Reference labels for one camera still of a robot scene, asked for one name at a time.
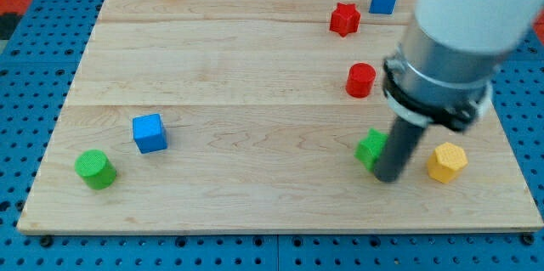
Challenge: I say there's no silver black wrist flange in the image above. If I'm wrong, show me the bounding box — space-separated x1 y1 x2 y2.
382 21 501 132

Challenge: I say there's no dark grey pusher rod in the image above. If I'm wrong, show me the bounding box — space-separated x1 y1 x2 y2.
373 116 426 183

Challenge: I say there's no green star block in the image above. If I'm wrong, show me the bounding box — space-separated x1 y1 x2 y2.
354 128 388 172

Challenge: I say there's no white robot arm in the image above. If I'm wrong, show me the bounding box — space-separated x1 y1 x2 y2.
373 0 543 183

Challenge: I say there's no red star block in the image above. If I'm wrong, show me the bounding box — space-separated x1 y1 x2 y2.
329 3 360 37

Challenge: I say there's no yellow hexagon block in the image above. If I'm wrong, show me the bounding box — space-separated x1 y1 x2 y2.
426 142 468 183

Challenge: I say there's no red cylinder block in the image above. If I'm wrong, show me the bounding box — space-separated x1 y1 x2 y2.
345 63 377 98

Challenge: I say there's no blue triangular prism block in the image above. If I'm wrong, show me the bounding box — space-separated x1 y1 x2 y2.
369 0 397 14

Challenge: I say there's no wooden board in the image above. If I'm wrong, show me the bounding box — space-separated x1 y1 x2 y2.
18 0 543 235

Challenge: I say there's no blue cube block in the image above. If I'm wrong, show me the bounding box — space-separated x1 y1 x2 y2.
132 113 167 154

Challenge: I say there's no green cylinder block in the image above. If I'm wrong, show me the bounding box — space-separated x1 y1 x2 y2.
75 150 116 190

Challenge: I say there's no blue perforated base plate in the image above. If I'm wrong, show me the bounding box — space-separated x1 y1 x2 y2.
1 0 543 270

